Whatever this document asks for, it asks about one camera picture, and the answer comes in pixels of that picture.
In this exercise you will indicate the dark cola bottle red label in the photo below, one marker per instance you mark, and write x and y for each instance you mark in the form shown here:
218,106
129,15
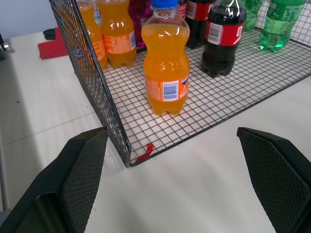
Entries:
195,21
222,41

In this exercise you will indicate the orange soda bottle blue cap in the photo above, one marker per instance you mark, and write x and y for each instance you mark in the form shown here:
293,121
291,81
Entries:
166,63

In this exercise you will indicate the red cloth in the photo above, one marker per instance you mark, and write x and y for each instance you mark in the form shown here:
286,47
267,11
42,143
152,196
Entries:
52,47

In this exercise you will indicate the purple soda bottle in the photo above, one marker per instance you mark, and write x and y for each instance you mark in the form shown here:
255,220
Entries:
139,19

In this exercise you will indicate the red zip tie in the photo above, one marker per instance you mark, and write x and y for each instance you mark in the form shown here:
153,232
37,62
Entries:
145,153

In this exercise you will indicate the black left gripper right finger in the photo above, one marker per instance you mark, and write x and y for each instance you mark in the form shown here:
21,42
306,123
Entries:
279,179

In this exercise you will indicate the green soda bottle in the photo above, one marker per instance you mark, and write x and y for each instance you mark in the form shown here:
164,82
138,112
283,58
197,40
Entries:
251,14
279,26

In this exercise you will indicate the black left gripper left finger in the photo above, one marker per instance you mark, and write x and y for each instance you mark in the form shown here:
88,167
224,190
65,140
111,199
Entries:
60,184

